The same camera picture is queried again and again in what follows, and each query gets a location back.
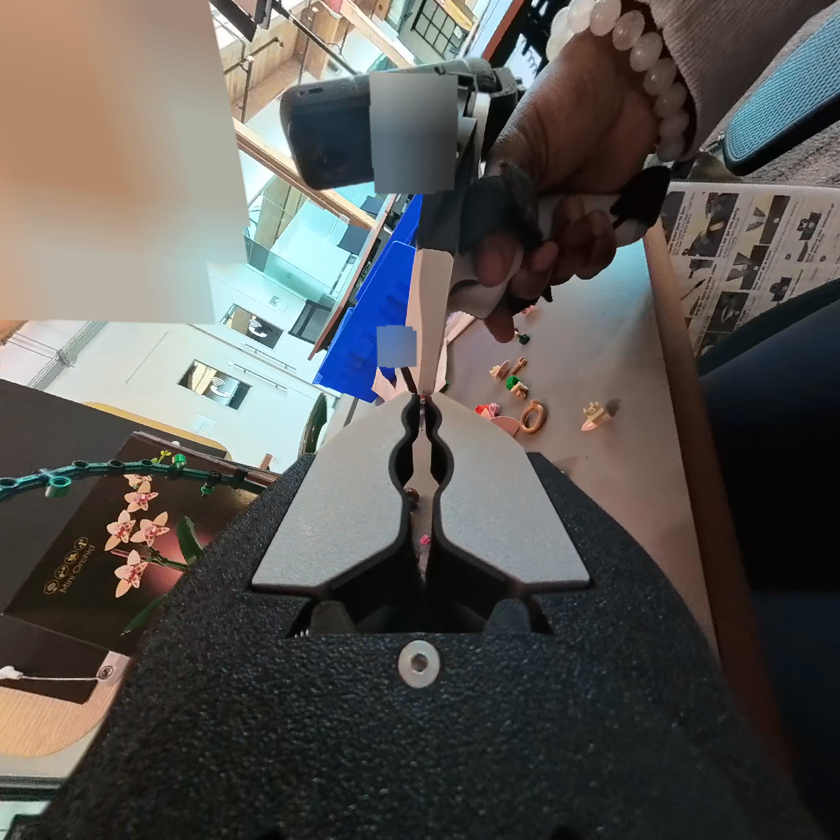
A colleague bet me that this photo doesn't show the person's right forearm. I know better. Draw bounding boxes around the person's right forearm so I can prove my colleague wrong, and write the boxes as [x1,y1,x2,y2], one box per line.
[620,0,762,158]

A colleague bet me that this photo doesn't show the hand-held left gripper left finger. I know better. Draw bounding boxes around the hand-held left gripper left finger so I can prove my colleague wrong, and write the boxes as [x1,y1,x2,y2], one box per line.
[251,392,426,595]

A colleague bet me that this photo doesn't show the white bead bracelet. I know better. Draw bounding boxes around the white bead bracelet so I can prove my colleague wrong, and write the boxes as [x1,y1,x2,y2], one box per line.
[546,0,698,165]

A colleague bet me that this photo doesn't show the pale wooden table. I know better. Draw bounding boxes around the pale wooden table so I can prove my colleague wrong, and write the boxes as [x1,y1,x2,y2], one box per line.
[0,646,132,798]

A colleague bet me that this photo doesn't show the blue mesh chair part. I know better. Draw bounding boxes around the blue mesh chair part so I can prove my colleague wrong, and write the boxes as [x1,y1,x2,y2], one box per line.
[718,13,840,178]

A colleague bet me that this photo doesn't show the dark wall sign with handset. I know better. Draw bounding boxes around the dark wall sign with handset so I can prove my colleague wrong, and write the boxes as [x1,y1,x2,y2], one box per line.
[226,305,284,349]
[177,360,252,411]

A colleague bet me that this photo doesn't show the blue plastic bin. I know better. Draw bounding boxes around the blue plastic bin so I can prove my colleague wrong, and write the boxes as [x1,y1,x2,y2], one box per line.
[314,193,424,403]

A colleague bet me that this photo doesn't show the wooden handrail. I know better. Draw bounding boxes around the wooden handrail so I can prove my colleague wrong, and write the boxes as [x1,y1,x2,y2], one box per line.
[233,118,376,231]

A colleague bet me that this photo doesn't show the pink dome toy piece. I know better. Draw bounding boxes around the pink dome toy piece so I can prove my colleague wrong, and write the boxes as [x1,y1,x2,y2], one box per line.
[474,402,522,435]

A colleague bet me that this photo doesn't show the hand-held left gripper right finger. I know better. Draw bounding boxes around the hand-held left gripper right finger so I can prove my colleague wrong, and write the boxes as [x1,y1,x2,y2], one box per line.
[425,392,592,599]

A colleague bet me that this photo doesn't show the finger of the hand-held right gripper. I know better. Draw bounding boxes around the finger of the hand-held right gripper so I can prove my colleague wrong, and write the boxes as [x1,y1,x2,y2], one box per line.
[408,247,456,399]

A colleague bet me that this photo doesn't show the large black box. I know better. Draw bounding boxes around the large black box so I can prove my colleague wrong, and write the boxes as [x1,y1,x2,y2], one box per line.
[0,377,277,614]

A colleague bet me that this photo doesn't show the black flat box with emblem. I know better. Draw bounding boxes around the black flat box with emblem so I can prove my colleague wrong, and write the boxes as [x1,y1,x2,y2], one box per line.
[0,613,132,706]

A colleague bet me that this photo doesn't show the printed instruction sheet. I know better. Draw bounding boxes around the printed instruction sheet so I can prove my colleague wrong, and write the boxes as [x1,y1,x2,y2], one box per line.
[659,180,840,358]

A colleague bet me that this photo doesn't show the black orchid print box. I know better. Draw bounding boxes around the black orchid print box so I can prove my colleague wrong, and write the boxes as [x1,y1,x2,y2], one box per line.
[3,433,277,657]

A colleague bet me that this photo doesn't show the grey desk with wooden edge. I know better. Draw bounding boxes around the grey desk with wooden edge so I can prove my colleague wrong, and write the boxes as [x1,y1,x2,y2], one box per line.
[318,223,795,775]

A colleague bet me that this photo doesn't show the person's right hand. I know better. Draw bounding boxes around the person's right hand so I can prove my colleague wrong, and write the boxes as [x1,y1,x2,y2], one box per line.
[474,33,667,345]

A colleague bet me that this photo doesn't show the green toy brick stem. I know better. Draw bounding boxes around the green toy brick stem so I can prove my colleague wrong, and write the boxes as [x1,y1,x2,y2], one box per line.
[0,449,270,503]

